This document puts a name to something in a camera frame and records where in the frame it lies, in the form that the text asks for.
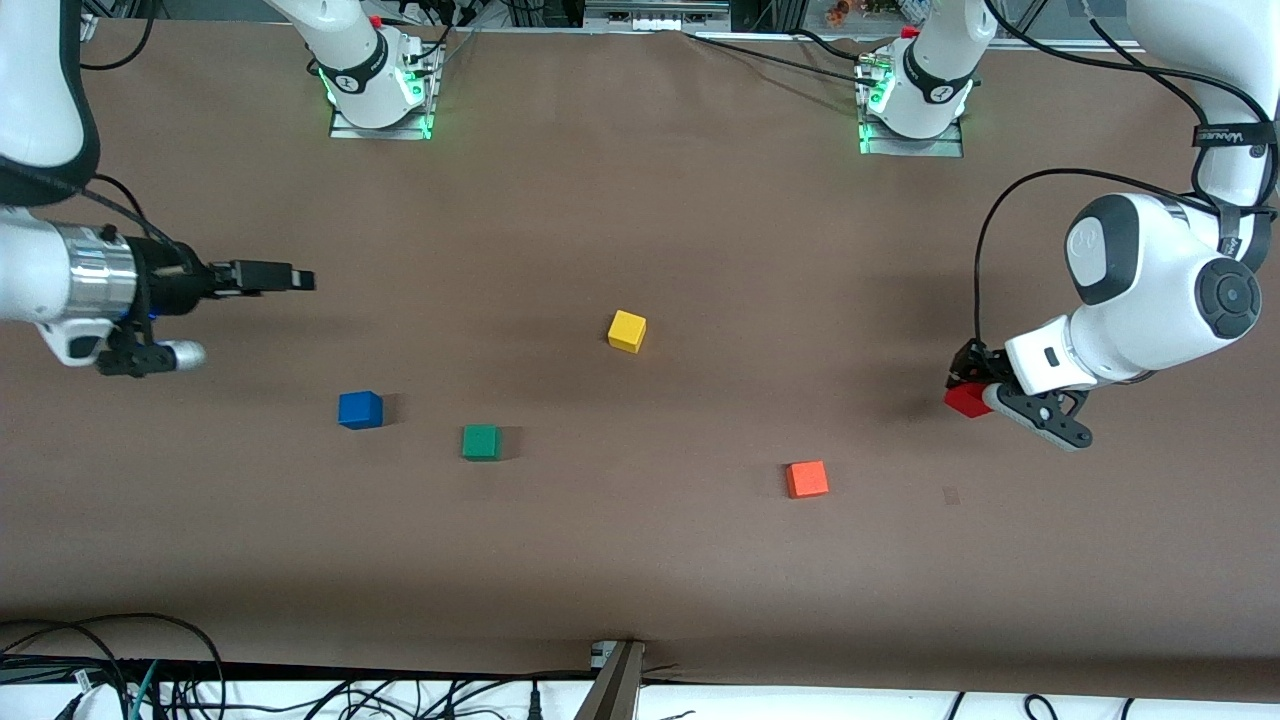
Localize aluminium frame rail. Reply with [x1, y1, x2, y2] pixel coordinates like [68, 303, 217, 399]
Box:
[585, 0, 733, 32]

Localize teal cable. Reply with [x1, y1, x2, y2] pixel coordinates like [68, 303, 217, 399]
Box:
[124, 658, 162, 720]

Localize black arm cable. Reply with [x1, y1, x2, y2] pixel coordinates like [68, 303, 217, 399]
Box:
[974, 0, 1280, 347]
[78, 0, 193, 257]

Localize black looped floor cable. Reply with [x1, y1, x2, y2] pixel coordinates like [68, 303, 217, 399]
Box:
[0, 612, 227, 720]

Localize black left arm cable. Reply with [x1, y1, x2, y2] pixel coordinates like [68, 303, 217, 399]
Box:
[974, 0, 1280, 347]

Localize table cover sheet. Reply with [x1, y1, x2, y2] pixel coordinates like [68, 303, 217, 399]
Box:
[0, 18, 1280, 701]

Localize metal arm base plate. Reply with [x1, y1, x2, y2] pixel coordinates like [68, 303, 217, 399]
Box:
[857, 118, 966, 159]
[329, 105, 434, 141]

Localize grey metal mount post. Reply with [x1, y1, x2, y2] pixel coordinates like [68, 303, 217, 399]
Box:
[574, 640, 647, 720]

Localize black base power cable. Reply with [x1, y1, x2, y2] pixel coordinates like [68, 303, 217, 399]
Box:
[695, 36, 873, 87]
[686, 28, 873, 65]

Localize black base cable bundle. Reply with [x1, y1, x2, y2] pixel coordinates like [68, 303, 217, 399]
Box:
[385, 0, 483, 79]

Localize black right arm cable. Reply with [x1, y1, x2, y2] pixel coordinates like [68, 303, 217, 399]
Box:
[78, 0, 193, 257]

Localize blue wooden block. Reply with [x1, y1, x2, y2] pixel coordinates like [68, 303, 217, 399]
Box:
[338, 390, 384, 431]

